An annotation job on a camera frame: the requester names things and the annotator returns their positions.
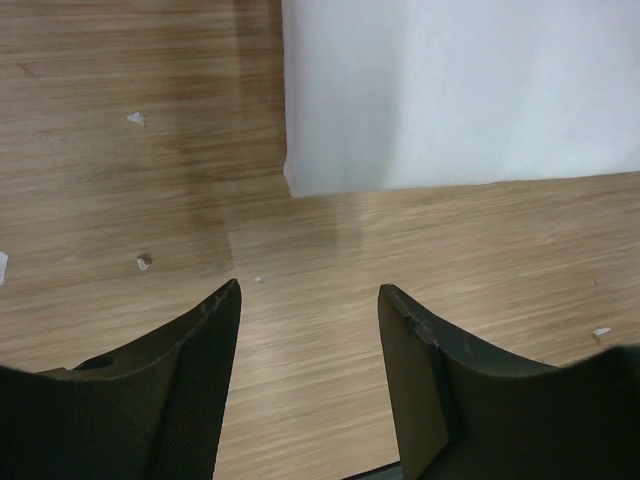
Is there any white t-shirt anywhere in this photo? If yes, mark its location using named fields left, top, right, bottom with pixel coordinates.
left=282, top=1, right=639, bottom=197

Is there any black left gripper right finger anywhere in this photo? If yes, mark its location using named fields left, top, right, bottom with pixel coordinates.
left=378, top=285, right=639, bottom=479

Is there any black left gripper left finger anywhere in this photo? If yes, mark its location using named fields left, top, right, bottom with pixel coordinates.
left=1, top=280, right=242, bottom=479

